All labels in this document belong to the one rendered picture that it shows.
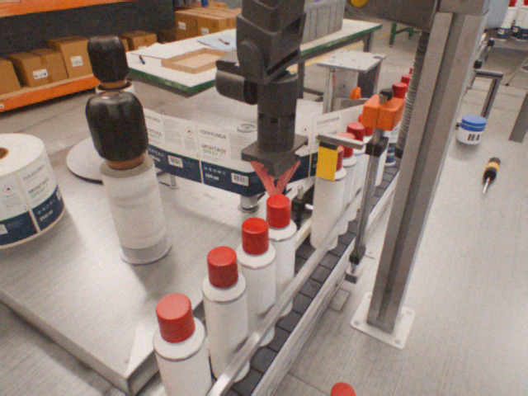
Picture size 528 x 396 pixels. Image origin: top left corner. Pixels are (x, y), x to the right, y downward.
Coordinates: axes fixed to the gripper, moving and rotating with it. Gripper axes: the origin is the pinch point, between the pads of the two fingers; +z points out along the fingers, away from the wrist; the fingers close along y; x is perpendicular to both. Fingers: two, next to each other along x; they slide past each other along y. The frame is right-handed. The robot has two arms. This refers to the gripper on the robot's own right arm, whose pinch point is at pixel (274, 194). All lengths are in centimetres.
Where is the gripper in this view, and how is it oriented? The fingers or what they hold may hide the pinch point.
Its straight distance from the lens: 64.4
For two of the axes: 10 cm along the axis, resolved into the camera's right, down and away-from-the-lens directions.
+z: -0.1, 8.4, 5.5
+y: -5.3, 4.6, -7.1
